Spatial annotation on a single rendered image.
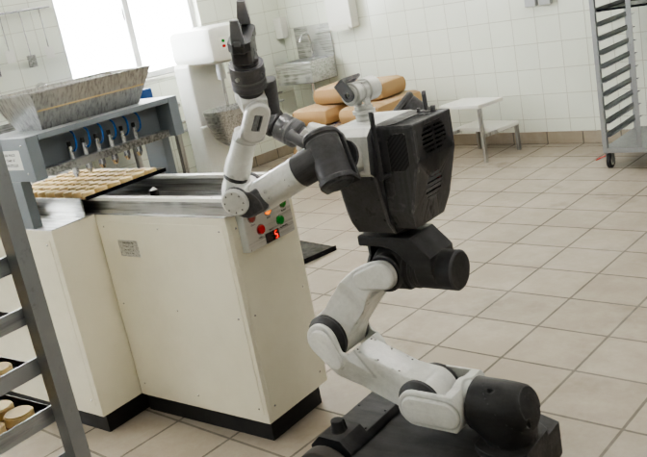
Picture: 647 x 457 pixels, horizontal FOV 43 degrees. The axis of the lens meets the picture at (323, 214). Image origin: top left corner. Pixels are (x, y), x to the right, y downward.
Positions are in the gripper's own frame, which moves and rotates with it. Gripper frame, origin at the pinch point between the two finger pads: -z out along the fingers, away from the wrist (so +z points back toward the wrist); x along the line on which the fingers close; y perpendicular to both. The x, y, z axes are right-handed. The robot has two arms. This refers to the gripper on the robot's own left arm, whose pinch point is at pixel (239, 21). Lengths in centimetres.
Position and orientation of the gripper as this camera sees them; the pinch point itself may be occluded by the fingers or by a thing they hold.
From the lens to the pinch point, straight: 200.9
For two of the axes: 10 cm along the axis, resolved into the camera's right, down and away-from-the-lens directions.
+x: 0.7, -6.3, 7.8
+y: 9.9, -0.3, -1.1
